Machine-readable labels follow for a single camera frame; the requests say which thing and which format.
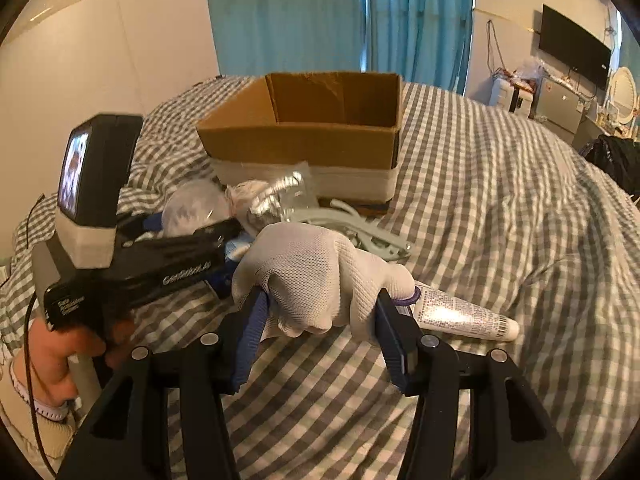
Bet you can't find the white cream tube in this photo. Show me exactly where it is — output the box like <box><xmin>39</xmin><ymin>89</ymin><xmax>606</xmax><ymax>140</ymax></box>
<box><xmin>394</xmin><ymin>282</ymin><xmax>520</xmax><ymax>342</ymax></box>

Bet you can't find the white knit glove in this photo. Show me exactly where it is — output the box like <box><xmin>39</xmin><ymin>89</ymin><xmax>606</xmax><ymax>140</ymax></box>
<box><xmin>231</xmin><ymin>222</ymin><xmax>416</xmax><ymax>342</ymax></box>

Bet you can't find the blue white tissue pack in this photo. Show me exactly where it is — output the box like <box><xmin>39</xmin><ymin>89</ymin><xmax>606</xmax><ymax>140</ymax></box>
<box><xmin>205</xmin><ymin>232</ymin><xmax>255</xmax><ymax>300</ymax></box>

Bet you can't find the person's left hand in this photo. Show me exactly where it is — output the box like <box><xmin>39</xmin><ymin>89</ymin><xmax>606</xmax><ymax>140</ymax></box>
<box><xmin>12</xmin><ymin>316</ymin><xmax>139</xmax><ymax>416</ymax></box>

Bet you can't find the clear plastic bag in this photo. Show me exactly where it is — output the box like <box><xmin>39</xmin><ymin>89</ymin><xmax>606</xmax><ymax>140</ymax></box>
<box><xmin>226</xmin><ymin>162</ymin><xmax>319</xmax><ymax>237</ymax></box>

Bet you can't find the brown cardboard box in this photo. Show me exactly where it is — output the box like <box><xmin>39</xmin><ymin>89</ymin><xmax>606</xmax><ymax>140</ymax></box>
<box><xmin>196</xmin><ymin>72</ymin><xmax>404</xmax><ymax>206</ymax></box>

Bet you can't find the teal curtain left panel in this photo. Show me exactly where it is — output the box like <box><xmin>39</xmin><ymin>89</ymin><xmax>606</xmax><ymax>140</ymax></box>
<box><xmin>208</xmin><ymin>0</ymin><xmax>362</xmax><ymax>76</ymax></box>

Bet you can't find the teal curtain panel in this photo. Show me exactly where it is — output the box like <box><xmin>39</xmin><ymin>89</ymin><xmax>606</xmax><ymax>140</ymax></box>
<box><xmin>208</xmin><ymin>0</ymin><xmax>362</xmax><ymax>76</ymax></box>
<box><xmin>361</xmin><ymin>0</ymin><xmax>474</xmax><ymax>94</ymax></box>

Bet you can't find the white suitcase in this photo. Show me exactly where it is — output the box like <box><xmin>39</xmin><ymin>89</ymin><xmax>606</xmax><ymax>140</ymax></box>
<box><xmin>489</xmin><ymin>74</ymin><xmax>534</xmax><ymax>117</ymax></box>

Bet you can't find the silver mini fridge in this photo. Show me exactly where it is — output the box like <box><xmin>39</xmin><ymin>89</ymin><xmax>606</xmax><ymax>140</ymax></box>
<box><xmin>534</xmin><ymin>77</ymin><xmax>585</xmax><ymax>134</ymax></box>

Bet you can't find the black clothing on chair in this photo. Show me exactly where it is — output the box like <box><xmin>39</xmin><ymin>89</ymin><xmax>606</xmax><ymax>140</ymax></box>
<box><xmin>579</xmin><ymin>134</ymin><xmax>640</xmax><ymax>206</ymax></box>

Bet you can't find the teal curtain right panel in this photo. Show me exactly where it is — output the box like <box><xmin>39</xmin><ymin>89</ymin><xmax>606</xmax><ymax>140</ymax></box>
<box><xmin>361</xmin><ymin>0</ymin><xmax>474</xmax><ymax>94</ymax></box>

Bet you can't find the white oval mirror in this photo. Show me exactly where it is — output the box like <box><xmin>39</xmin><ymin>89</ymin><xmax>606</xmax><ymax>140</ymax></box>
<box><xmin>608</xmin><ymin>66</ymin><xmax>638</xmax><ymax>125</ymax></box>

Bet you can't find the black camera display unit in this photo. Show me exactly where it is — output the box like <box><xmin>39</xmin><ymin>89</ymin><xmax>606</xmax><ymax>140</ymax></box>
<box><xmin>54</xmin><ymin>114</ymin><xmax>143</xmax><ymax>269</ymax></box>

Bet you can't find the black cable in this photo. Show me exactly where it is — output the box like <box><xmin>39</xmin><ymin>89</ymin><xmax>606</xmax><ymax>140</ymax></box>
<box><xmin>22</xmin><ymin>194</ymin><xmax>59</xmax><ymax>478</ymax></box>

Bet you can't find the black wall television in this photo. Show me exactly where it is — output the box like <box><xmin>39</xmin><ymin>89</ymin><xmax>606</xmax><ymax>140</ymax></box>
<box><xmin>539</xmin><ymin>4</ymin><xmax>612</xmax><ymax>90</ymax></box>

